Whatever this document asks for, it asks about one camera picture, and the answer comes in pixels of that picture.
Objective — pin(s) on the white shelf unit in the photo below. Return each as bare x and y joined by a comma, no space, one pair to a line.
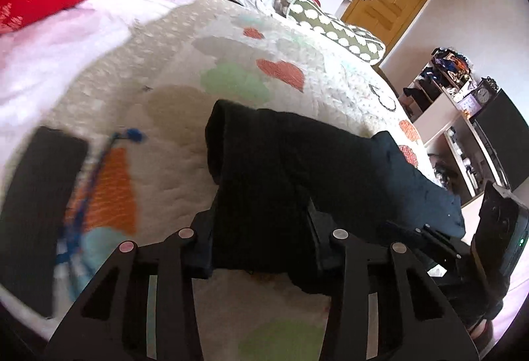
458,146

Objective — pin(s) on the black tablet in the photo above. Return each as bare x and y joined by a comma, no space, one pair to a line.
37,212

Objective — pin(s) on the patterned quilt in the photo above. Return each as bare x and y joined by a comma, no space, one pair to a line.
186,55

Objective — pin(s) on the black screen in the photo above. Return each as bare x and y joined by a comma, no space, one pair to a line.
508,137

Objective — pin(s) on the ornate table clock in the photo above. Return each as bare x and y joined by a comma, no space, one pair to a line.
482,94

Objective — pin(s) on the black pants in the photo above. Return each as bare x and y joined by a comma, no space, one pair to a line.
268,170

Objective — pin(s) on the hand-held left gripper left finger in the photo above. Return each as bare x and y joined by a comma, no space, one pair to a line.
205,245

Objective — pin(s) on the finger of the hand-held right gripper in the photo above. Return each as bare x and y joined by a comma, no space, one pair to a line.
438,243

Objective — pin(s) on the pile of shelf clutter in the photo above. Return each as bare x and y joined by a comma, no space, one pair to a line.
450,65

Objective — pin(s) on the green polka dot pillow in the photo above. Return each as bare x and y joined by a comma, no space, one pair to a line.
330,26

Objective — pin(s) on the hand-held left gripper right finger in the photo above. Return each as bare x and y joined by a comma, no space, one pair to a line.
317,237

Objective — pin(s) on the pale pink sheet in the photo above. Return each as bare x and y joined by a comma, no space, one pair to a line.
49,55

